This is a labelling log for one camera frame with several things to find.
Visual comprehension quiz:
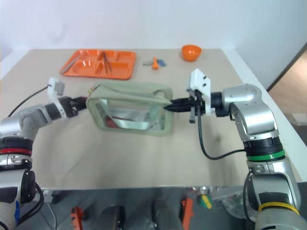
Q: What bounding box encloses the orange compartment tray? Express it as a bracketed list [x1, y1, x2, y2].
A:
[59, 48, 137, 81]

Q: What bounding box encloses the red item inside pouch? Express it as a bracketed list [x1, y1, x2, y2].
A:
[105, 115, 118, 128]

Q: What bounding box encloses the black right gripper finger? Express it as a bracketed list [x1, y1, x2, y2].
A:
[168, 97, 192, 106]
[165, 105, 192, 114]

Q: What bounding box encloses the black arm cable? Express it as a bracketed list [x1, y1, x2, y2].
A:
[196, 106, 246, 160]
[8, 84, 52, 118]

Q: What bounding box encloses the silver metal utensil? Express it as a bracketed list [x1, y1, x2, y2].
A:
[60, 55, 79, 74]

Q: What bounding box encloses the orange bowl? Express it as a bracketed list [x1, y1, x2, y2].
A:
[181, 44, 202, 63]

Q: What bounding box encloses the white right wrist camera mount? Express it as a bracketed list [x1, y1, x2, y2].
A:
[185, 69, 213, 116]

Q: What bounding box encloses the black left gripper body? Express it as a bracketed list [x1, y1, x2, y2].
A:
[59, 96, 80, 119]

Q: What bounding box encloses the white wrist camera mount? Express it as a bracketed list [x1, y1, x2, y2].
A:
[185, 69, 213, 116]
[47, 77, 67, 114]

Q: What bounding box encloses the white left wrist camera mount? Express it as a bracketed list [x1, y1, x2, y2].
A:
[47, 77, 67, 114]

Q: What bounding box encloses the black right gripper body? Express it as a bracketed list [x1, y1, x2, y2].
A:
[186, 89, 208, 124]

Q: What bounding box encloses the green pouch with clear window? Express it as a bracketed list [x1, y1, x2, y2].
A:
[85, 80, 175, 138]

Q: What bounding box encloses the orange clamp tool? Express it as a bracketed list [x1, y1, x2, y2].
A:
[69, 205, 86, 230]
[180, 198, 195, 230]

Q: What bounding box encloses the green and yellow round item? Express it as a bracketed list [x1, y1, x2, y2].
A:
[196, 194, 213, 209]

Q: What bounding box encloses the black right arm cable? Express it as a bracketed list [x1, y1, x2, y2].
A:
[196, 106, 246, 160]

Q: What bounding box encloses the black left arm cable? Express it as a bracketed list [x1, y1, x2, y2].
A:
[8, 84, 52, 118]

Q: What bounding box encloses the clear plastic bag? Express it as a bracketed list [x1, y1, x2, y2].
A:
[213, 186, 248, 217]

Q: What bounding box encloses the silver foil packet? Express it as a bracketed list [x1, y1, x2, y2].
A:
[108, 107, 155, 130]

